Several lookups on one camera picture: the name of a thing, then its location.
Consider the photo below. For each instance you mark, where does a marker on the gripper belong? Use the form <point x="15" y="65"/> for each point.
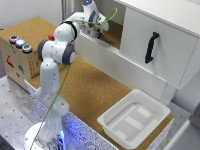
<point x="100" y="26"/>

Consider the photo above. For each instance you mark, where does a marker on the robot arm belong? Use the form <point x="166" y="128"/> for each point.
<point x="50" y="76"/>

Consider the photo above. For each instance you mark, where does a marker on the white cabinet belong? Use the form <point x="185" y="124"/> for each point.
<point x="110" y="63"/>

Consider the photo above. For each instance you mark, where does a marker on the white sliding door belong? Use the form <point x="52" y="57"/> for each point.
<point x="170" y="56"/>

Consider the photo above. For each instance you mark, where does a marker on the green button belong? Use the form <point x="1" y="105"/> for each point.
<point x="26" y="48"/>

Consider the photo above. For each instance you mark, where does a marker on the wooden drawer box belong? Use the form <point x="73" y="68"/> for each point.
<point x="23" y="31"/>

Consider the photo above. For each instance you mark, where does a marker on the blue button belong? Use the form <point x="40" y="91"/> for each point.
<point x="20" y="43"/>

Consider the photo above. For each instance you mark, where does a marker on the red button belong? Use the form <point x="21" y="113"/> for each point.
<point x="14" y="39"/>

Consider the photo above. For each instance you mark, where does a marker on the white plastic box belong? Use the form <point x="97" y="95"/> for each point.
<point x="133" y="121"/>

